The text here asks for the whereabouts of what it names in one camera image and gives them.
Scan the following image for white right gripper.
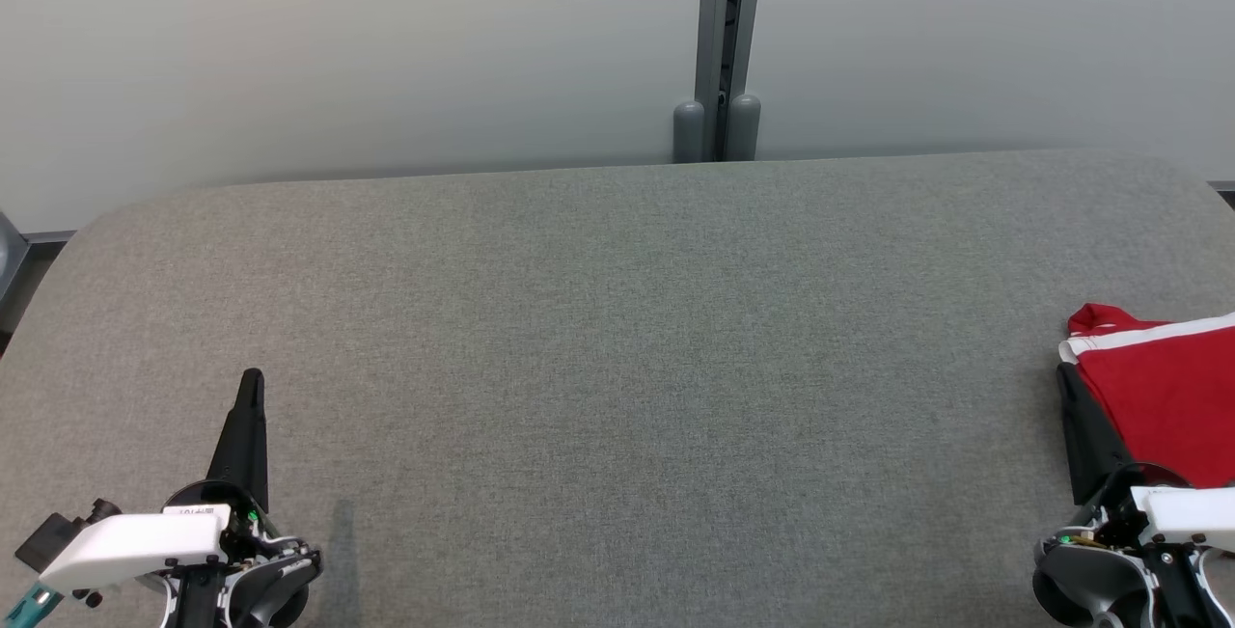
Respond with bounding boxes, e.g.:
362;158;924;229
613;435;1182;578
1032;363;1235;628

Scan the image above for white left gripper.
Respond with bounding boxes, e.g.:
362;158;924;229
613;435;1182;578
39;368;324;628

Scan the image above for red shorts with white stripe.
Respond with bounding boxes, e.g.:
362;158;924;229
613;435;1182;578
1058;303;1235;491

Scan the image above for grey cylindrical bumper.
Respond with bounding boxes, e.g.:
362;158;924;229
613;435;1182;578
727;95;762;162
672;101;707;164

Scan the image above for black left cable teal plug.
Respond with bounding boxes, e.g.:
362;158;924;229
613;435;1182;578
0;582;64;628

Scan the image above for grey metal wall post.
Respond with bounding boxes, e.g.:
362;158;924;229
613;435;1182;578
695;0;768;163

